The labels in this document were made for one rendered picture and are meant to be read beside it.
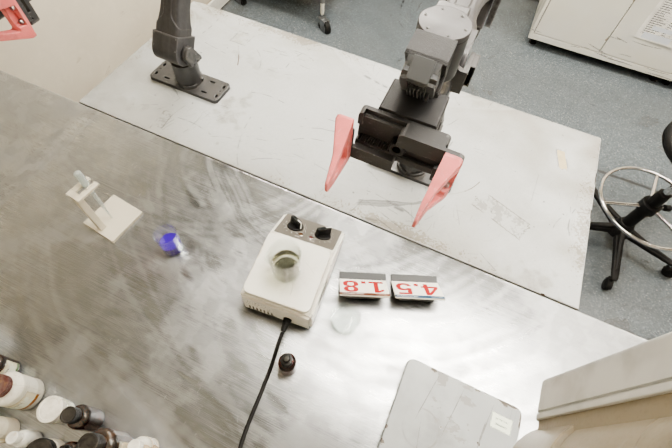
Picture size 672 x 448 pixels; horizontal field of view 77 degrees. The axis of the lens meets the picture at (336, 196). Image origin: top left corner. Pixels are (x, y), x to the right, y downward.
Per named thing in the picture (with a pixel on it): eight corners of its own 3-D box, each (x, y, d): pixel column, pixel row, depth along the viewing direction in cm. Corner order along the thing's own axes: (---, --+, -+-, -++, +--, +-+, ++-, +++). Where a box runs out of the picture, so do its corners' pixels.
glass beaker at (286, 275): (296, 253, 74) (295, 231, 68) (306, 280, 72) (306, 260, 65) (263, 264, 73) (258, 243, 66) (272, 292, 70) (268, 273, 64)
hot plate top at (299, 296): (269, 232, 77) (269, 230, 76) (332, 252, 75) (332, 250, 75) (241, 292, 71) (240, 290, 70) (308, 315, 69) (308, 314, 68)
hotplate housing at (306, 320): (285, 218, 88) (283, 198, 81) (344, 237, 86) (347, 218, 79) (238, 319, 76) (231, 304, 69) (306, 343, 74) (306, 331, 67)
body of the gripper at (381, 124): (447, 147, 43) (466, 101, 47) (356, 114, 45) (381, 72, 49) (432, 183, 49) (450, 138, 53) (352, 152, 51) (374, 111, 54)
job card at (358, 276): (339, 272, 82) (340, 263, 78) (385, 274, 82) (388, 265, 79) (338, 302, 79) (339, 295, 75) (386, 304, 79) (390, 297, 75)
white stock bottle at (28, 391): (16, 381, 69) (-18, 370, 61) (48, 376, 69) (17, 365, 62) (9, 413, 66) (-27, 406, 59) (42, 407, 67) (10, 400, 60)
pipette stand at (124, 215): (115, 196, 88) (88, 158, 78) (143, 213, 87) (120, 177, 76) (84, 224, 85) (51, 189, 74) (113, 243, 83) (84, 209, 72)
